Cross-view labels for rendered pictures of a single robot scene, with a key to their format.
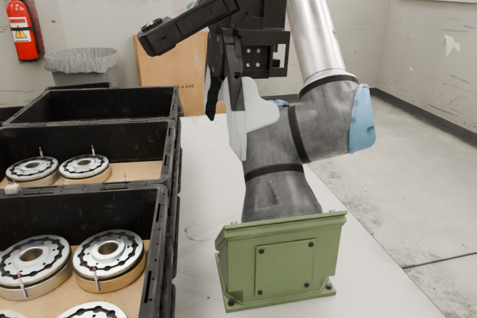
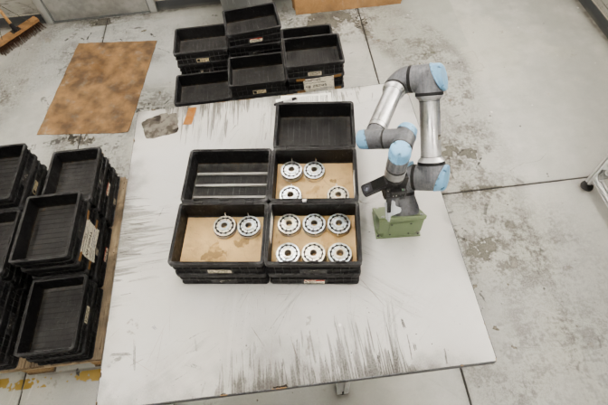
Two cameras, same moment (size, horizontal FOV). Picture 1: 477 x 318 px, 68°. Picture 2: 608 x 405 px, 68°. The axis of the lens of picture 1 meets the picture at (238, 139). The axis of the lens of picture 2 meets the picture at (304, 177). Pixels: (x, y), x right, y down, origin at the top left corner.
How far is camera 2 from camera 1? 1.49 m
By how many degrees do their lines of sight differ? 33
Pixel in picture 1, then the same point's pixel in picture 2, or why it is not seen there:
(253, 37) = (395, 193)
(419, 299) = (452, 241)
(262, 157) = not seen: hidden behind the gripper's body
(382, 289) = (440, 235)
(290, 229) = (403, 220)
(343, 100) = (433, 175)
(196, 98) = not seen: outside the picture
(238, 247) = (383, 223)
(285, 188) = (404, 203)
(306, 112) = (417, 175)
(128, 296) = (346, 239)
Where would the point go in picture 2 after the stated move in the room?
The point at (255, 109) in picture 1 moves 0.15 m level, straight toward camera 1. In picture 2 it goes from (394, 210) to (390, 245)
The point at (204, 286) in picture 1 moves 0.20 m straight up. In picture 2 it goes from (367, 226) to (370, 205)
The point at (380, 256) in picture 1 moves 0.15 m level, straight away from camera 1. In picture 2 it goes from (445, 220) to (459, 197)
